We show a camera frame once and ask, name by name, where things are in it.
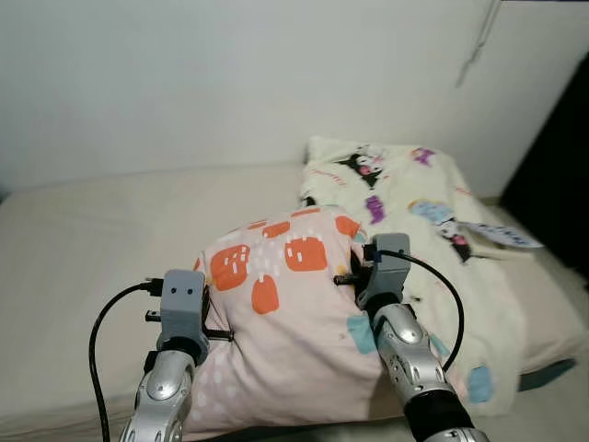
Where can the cream cartoon print blanket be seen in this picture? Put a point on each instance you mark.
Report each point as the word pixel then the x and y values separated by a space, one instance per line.
pixel 414 175

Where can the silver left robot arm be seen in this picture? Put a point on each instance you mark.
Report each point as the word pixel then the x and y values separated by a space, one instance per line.
pixel 166 401

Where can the beige mattress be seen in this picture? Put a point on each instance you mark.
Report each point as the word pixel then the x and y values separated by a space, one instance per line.
pixel 110 239

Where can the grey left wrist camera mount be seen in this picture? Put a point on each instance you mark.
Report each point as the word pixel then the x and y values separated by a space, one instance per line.
pixel 182 308

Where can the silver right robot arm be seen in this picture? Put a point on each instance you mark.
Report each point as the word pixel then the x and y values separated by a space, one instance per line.
pixel 414 368

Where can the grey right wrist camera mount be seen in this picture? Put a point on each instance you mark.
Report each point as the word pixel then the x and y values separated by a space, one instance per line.
pixel 388 272

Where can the pink pillow with orange prints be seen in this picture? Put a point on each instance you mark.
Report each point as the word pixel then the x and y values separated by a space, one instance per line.
pixel 294 341

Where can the white printed card pack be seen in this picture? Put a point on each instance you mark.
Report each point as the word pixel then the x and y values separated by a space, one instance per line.
pixel 502 235

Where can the black dresser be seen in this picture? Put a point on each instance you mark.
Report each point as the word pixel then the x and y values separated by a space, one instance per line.
pixel 557 184

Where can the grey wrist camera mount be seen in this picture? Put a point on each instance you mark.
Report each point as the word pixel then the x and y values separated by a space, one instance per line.
pixel 388 272
pixel 182 308

